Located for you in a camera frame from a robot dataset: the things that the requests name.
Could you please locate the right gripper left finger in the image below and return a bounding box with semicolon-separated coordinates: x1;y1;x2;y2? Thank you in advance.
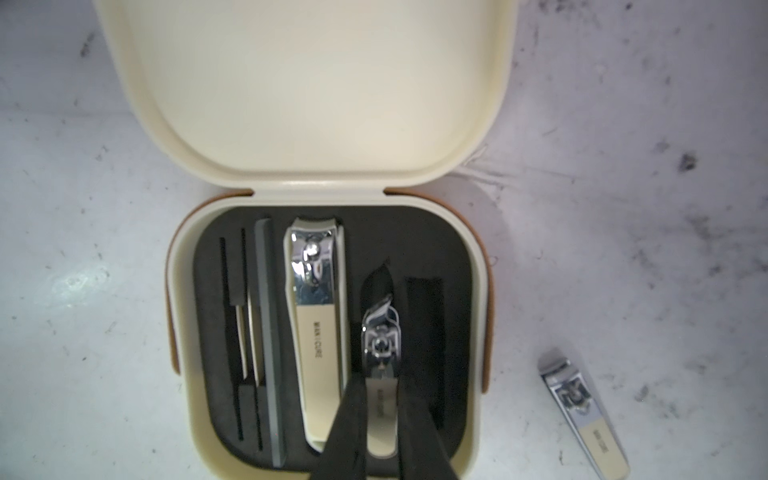
310;373;368;480

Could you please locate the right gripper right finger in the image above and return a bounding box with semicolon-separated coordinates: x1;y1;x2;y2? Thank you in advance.
397;376;458;480

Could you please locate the small cream clipper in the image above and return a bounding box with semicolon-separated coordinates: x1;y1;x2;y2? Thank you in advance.
361;294;402;459
538;348;631;480

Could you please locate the large cream nail clipper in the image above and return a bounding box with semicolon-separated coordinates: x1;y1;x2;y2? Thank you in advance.
283;218;351;452

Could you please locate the cream nail clipper case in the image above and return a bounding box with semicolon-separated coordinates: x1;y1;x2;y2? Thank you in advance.
95;1;518;479

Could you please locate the grey nail file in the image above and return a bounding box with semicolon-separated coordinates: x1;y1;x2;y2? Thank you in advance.
254;218;286;469

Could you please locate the small metal manicure tool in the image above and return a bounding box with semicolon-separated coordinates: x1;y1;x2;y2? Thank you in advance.
236;298;264;386

